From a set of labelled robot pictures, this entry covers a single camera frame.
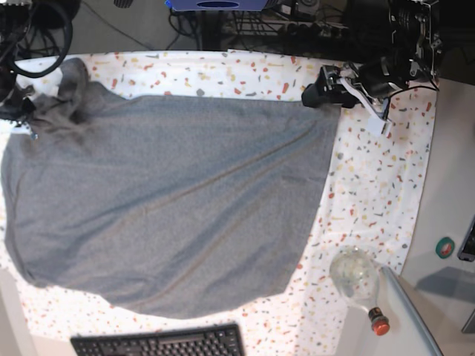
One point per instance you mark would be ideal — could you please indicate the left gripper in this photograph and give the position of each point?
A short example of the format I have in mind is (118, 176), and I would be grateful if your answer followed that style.
(376, 80)

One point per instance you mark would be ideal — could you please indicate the grey t-shirt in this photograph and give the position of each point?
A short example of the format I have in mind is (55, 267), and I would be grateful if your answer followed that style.
(173, 206)

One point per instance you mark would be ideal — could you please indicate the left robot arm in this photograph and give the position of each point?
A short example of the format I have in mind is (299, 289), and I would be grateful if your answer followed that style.
(410, 64)

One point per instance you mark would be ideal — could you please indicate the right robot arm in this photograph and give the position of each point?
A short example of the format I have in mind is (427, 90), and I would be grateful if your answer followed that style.
(27, 28)

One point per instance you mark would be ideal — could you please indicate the black power strip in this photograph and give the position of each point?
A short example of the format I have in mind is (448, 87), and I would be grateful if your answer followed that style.
(313, 30)

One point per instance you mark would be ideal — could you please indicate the terrazzo patterned tablecloth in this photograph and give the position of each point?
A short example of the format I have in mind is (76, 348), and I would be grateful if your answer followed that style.
(371, 200)

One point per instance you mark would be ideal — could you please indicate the blue box with oval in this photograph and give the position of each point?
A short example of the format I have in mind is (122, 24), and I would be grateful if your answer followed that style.
(243, 5)

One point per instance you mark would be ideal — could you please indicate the clear glass bottle red cap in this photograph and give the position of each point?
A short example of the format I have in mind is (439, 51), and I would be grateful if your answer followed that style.
(356, 278)

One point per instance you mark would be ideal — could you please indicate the green and red tape roll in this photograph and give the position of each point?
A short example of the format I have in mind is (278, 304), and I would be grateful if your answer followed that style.
(445, 247)

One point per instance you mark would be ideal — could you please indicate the dark phone on table edge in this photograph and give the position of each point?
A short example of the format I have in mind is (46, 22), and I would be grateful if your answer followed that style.
(467, 250)

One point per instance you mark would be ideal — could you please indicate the black computer keyboard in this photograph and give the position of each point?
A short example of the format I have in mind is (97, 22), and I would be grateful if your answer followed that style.
(214, 340)

